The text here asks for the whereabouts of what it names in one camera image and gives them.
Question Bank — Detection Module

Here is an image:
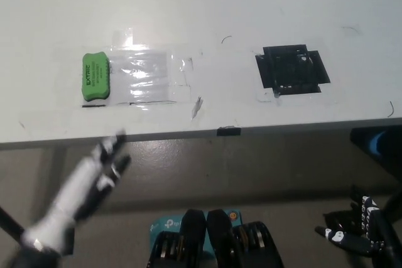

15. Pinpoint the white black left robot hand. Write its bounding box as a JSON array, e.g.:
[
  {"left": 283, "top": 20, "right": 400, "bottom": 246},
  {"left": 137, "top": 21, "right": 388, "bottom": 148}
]
[{"left": 23, "top": 128, "right": 132, "bottom": 255}]

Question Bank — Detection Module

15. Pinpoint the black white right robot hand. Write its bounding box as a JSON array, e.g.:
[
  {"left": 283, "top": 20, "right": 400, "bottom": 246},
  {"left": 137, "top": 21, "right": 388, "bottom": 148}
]
[{"left": 315, "top": 185, "right": 390, "bottom": 255}]

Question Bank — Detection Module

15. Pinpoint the green foam whiteboard eraser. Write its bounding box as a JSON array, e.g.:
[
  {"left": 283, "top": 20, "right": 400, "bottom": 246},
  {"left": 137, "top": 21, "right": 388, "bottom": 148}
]
[{"left": 81, "top": 51, "right": 111, "bottom": 103}]

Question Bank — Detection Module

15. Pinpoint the black slanted desk leg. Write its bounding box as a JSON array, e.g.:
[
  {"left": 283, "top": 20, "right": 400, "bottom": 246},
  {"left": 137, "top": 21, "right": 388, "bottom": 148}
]
[{"left": 0, "top": 206, "right": 25, "bottom": 244}]

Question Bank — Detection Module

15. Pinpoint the black chair with blue part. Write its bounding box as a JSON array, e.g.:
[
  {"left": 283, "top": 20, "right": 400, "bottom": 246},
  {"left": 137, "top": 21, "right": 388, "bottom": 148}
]
[{"left": 349, "top": 126, "right": 402, "bottom": 184}]

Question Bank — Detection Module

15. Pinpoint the teal router box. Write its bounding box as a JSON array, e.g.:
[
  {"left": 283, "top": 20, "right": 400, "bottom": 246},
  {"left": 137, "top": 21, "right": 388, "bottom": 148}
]
[{"left": 149, "top": 210, "right": 242, "bottom": 255}]

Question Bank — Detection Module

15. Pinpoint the clear glossy tape patch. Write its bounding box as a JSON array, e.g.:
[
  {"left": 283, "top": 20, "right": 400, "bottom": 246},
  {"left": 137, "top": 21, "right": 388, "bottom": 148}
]
[{"left": 108, "top": 29, "right": 195, "bottom": 106}]

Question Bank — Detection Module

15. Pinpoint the short black edge tape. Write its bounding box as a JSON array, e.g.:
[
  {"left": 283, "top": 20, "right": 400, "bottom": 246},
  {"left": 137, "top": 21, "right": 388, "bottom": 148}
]
[{"left": 216, "top": 126, "right": 242, "bottom": 137}]

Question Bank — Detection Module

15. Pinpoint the black tape square patch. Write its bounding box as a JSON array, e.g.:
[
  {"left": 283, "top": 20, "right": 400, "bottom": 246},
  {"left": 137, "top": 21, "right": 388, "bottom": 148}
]
[{"left": 254, "top": 43, "right": 332, "bottom": 95}]

